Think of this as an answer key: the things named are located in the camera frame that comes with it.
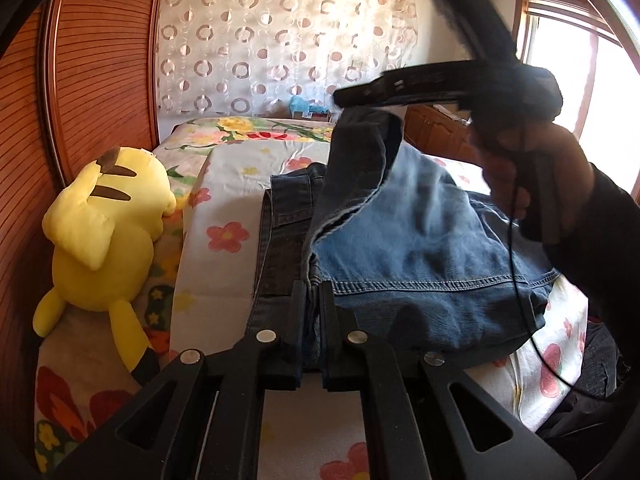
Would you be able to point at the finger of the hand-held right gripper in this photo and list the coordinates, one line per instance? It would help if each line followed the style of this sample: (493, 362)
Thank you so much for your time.
(400, 87)
(465, 10)

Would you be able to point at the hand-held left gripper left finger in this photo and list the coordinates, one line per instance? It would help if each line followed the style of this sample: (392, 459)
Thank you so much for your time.
(295, 320)

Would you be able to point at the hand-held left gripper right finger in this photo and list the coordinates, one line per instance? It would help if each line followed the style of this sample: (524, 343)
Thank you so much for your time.
(327, 320)

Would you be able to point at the blue denim pants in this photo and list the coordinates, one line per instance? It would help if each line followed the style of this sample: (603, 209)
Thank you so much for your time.
(410, 240)

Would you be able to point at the person's right forearm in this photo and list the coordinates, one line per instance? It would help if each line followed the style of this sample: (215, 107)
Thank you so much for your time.
(605, 260)

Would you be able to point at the person's right hand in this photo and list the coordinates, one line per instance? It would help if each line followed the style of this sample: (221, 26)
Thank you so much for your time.
(555, 170)

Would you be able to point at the long wooden cabinet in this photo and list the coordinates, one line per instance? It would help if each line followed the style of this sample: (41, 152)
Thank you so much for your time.
(435, 132)

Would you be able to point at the blue plastic bag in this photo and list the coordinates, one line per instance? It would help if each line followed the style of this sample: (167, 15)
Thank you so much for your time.
(305, 106)

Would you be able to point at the floral sheet bed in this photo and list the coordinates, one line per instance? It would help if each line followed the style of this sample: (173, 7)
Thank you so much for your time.
(225, 240)

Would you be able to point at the circle patterned sheer curtain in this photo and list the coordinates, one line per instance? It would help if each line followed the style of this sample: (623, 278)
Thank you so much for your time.
(280, 35)

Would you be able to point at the yellow plush toy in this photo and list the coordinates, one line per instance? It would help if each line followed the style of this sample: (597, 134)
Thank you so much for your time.
(107, 230)

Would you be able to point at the person's dark clothing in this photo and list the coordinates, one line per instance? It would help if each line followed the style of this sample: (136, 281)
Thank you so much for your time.
(595, 400)

